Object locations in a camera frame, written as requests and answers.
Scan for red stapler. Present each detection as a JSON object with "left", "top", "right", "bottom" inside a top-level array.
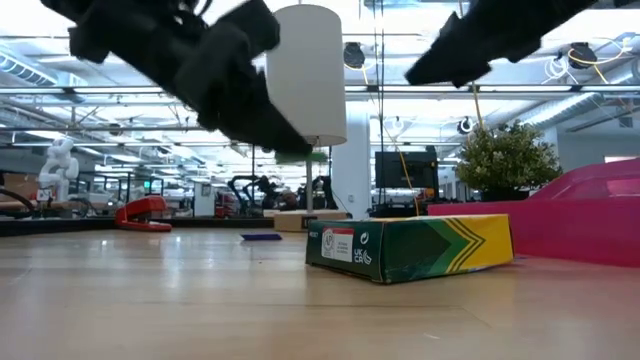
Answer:
[{"left": 114, "top": 195, "right": 174, "bottom": 234}]

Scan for white building column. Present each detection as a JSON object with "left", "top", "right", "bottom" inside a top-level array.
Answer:
[{"left": 331, "top": 102, "right": 374, "bottom": 220}]

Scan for black aluminium table frame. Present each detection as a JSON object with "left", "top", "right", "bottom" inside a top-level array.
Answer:
[{"left": 0, "top": 216, "right": 276, "bottom": 236}]

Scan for black background robot arms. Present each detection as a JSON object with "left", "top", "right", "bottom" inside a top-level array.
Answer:
[{"left": 227, "top": 173, "right": 341, "bottom": 211}]

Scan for black ceiling cable reel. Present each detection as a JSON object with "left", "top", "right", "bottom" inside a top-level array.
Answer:
[
  {"left": 568, "top": 41, "right": 600, "bottom": 70},
  {"left": 342, "top": 41, "right": 367, "bottom": 70}
]

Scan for yellow hanging cable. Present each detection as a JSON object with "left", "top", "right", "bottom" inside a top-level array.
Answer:
[{"left": 471, "top": 82, "right": 485, "bottom": 132}]

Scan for yellow green crayon box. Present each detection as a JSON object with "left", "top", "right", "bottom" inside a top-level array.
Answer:
[{"left": 305, "top": 214, "right": 516, "bottom": 286}]

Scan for green artificial potted plant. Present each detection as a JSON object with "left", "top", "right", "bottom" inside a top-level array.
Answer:
[{"left": 454, "top": 119, "right": 564, "bottom": 202}]

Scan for pink plastic container box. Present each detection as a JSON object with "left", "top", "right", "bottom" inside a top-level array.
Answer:
[{"left": 428, "top": 197, "right": 640, "bottom": 269}]

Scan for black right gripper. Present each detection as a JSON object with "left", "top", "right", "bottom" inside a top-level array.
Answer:
[{"left": 404, "top": 0, "right": 596, "bottom": 89}]

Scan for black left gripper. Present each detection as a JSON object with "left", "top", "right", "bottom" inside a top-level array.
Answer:
[{"left": 67, "top": 0, "right": 314, "bottom": 155}]

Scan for white table lamp wooden base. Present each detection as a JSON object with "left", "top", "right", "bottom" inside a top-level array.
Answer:
[{"left": 264, "top": 3, "right": 350, "bottom": 234}]

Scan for black monitor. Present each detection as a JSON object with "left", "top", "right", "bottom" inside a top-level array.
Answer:
[{"left": 374, "top": 146, "right": 440, "bottom": 191}]

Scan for green eraser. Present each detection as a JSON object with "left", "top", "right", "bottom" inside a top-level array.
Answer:
[{"left": 273, "top": 150, "right": 330, "bottom": 166}]

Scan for pink plastic container lid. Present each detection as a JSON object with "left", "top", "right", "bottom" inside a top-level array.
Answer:
[{"left": 528, "top": 158, "right": 640, "bottom": 201}]

